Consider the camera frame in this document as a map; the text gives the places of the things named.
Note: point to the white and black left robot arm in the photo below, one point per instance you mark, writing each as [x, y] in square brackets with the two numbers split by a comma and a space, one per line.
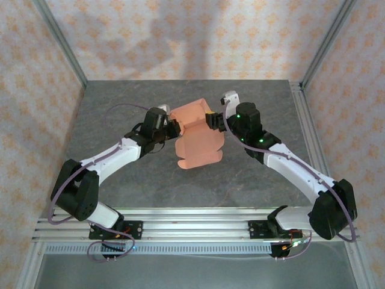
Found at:
[103, 215]

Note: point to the aluminium mounting rails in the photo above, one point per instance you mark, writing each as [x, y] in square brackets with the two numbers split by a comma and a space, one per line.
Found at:
[195, 224]

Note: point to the aluminium corner post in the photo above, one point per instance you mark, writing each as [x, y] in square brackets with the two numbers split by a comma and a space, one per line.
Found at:
[60, 42]
[328, 42]

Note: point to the aluminium side rail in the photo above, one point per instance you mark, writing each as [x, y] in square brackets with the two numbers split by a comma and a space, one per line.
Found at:
[303, 120]

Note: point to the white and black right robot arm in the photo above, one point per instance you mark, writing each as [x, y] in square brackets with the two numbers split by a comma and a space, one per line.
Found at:
[294, 218]

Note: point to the orange paper box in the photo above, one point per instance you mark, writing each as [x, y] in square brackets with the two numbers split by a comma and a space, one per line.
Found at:
[198, 144]

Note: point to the grey metal panel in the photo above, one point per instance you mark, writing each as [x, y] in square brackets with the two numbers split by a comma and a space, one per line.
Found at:
[192, 271]

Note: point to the aluminium frame leg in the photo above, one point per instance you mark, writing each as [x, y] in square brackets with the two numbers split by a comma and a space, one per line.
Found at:
[28, 265]
[359, 265]

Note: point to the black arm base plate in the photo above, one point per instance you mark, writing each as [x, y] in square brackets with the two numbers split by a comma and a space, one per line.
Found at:
[255, 230]
[135, 230]

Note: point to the small lit circuit board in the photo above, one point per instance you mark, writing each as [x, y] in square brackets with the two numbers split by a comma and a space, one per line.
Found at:
[297, 242]

